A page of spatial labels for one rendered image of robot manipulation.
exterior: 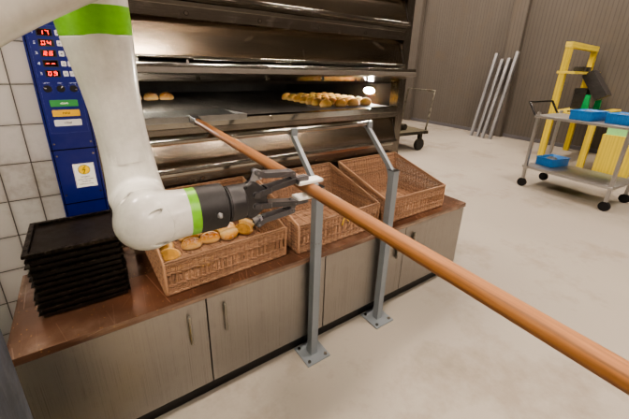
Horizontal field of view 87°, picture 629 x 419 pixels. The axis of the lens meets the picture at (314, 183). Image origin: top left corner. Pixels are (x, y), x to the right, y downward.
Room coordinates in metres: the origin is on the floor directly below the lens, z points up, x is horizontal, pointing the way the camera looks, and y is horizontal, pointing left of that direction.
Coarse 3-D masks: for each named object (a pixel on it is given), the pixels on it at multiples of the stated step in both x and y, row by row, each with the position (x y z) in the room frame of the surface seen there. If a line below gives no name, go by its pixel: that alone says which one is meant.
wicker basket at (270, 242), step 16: (240, 176) 1.74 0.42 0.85; (272, 224) 1.48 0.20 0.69; (176, 240) 1.46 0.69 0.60; (224, 240) 1.49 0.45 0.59; (240, 240) 1.24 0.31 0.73; (256, 240) 1.29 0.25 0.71; (272, 240) 1.34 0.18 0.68; (160, 256) 1.09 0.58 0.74; (192, 256) 1.12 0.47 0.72; (208, 256) 1.16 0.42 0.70; (224, 256) 1.20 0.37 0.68; (240, 256) 1.35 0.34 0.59; (256, 256) 1.29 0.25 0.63; (272, 256) 1.34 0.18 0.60; (160, 272) 1.11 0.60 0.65; (176, 272) 1.08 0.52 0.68; (192, 272) 1.21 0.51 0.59; (208, 272) 1.16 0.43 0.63; (224, 272) 1.20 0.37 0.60; (176, 288) 1.08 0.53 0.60
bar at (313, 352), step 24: (168, 144) 1.21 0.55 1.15; (312, 216) 1.35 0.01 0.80; (384, 216) 1.63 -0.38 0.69; (312, 240) 1.35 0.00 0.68; (312, 264) 1.34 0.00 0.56; (384, 264) 1.61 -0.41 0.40; (312, 288) 1.34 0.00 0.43; (384, 288) 1.62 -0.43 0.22; (312, 312) 1.33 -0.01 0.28; (384, 312) 1.67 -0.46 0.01; (312, 336) 1.33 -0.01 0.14; (312, 360) 1.30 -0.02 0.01
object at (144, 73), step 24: (144, 72) 1.39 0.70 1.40; (168, 72) 1.44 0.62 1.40; (192, 72) 1.50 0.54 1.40; (216, 72) 1.56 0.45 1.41; (240, 72) 1.62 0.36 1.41; (264, 72) 1.69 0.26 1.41; (288, 72) 1.77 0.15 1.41; (312, 72) 1.86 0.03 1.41; (336, 72) 1.95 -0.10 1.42; (360, 72) 2.06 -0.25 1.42; (384, 72) 2.17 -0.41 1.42; (408, 72) 2.30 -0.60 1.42
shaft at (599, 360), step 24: (240, 144) 1.06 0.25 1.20; (312, 192) 0.70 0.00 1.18; (360, 216) 0.57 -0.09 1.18; (384, 240) 0.51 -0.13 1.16; (408, 240) 0.48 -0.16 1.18; (432, 264) 0.43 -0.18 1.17; (456, 264) 0.42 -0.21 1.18; (480, 288) 0.37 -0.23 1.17; (504, 312) 0.34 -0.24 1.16; (528, 312) 0.33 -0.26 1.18; (552, 336) 0.30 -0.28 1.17; (576, 336) 0.29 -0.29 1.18; (576, 360) 0.28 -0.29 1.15; (600, 360) 0.26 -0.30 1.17; (624, 360) 0.26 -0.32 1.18; (624, 384) 0.24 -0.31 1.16
